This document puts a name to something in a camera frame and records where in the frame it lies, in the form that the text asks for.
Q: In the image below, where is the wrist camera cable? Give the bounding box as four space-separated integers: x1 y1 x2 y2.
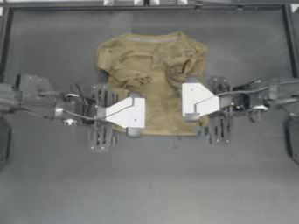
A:
192 79 299 109
60 99 136 121

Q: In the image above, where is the tan camouflage T-shirt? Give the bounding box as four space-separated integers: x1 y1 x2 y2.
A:
96 31 209 137

